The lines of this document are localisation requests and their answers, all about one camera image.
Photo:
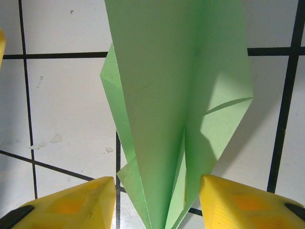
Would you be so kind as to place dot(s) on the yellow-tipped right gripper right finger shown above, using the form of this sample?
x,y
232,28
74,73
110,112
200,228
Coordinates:
x,y
245,207

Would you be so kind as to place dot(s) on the green paper sheet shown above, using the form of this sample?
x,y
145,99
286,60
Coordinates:
x,y
162,95

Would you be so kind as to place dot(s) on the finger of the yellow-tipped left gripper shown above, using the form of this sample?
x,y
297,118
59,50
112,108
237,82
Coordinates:
x,y
2,45

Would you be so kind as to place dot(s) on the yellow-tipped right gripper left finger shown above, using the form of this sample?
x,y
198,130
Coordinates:
x,y
71,207

